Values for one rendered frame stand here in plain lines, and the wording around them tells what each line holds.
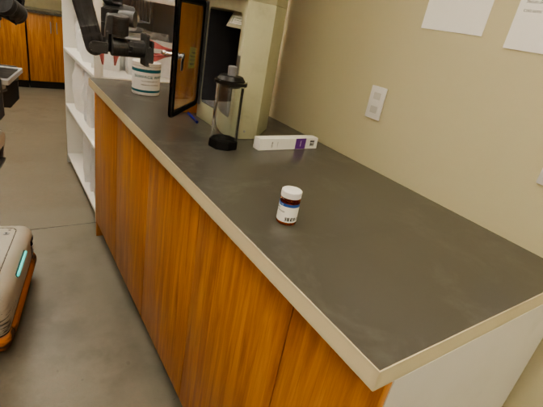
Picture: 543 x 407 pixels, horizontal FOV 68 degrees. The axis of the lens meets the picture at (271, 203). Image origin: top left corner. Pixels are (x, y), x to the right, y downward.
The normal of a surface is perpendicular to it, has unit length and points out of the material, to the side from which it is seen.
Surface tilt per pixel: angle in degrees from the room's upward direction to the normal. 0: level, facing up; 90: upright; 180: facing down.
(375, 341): 1
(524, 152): 90
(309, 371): 90
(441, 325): 0
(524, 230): 90
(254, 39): 90
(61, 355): 0
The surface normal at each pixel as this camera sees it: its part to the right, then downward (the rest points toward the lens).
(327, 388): -0.83, 0.09
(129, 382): 0.17, -0.90
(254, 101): 0.54, 0.43
